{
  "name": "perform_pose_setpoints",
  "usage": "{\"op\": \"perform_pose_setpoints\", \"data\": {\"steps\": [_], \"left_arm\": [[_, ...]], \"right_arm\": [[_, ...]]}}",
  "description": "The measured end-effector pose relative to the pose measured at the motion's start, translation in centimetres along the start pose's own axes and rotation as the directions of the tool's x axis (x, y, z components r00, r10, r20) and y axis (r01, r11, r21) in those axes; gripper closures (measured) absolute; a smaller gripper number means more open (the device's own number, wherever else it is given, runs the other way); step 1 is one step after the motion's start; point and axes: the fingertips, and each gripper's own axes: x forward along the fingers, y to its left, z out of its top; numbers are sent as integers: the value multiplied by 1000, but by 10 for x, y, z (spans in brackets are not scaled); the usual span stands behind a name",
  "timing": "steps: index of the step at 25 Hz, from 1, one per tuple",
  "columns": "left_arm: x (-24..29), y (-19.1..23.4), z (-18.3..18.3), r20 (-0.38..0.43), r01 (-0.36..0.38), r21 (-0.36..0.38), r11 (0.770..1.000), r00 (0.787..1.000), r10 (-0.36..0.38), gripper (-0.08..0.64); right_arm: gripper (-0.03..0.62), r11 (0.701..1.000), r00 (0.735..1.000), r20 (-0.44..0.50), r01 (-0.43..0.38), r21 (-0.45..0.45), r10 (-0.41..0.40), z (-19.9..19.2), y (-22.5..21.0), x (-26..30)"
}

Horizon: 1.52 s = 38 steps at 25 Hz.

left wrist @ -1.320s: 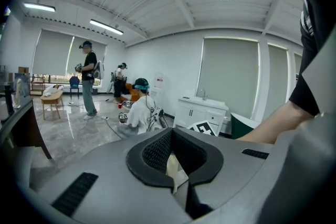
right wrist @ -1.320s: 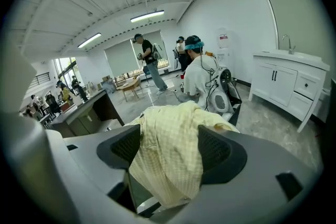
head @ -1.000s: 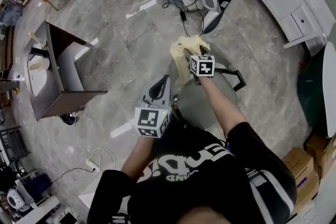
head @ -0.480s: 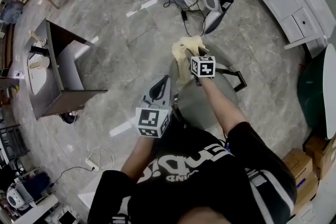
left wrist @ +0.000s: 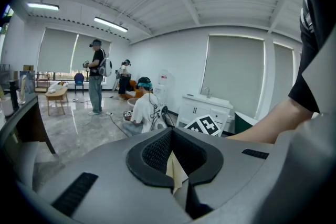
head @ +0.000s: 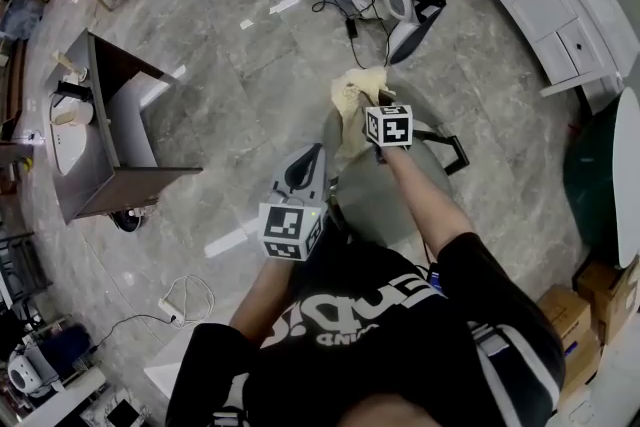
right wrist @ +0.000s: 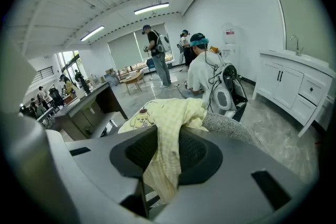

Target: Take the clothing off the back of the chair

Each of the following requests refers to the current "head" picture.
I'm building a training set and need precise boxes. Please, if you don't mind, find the person's right forearm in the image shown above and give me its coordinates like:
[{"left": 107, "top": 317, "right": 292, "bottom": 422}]
[{"left": 385, "top": 145, "right": 477, "bottom": 257}]

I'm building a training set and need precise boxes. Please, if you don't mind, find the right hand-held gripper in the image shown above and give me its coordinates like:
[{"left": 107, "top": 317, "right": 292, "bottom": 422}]
[{"left": 355, "top": 87, "right": 416, "bottom": 165}]

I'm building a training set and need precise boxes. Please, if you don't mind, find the small white round device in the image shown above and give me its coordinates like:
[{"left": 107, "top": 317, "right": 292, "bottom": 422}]
[{"left": 5, "top": 353, "right": 43, "bottom": 397}]

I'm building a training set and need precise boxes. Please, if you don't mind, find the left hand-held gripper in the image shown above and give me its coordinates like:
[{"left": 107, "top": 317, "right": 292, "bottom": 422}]
[{"left": 257, "top": 142, "right": 332, "bottom": 262}]

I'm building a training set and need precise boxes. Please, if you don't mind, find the grey chair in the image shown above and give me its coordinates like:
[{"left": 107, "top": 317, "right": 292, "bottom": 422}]
[{"left": 320, "top": 82, "right": 472, "bottom": 247}]

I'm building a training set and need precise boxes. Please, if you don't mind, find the white power strip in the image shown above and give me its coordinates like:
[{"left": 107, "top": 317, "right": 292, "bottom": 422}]
[{"left": 157, "top": 296, "right": 185, "bottom": 325}]

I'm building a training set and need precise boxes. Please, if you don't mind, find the cream yellow clothing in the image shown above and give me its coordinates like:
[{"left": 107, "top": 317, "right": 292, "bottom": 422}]
[{"left": 330, "top": 66, "right": 397, "bottom": 161}]

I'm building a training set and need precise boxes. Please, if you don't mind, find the person's left forearm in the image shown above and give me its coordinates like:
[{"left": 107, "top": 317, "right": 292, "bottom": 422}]
[{"left": 228, "top": 256, "right": 297, "bottom": 349}]

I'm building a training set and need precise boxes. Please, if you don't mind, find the black robot vacuum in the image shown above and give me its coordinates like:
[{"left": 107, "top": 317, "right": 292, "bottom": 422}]
[{"left": 111, "top": 206, "right": 153, "bottom": 234}]

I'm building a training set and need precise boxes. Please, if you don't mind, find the cardboard box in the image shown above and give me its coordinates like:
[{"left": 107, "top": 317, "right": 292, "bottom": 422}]
[
  {"left": 535, "top": 283, "right": 594, "bottom": 355},
  {"left": 574, "top": 254, "right": 640, "bottom": 347}
]

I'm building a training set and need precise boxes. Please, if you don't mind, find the green round table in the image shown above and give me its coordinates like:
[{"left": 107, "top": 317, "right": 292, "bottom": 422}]
[{"left": 561, "top": 86, "right": 640, "bottom": 270}]

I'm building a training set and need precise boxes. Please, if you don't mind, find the person's black printed t-shirt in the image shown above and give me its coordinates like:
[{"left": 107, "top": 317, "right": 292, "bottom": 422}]
[{"left": 165, "top": 223, "right": 567, "bottom": 427}]

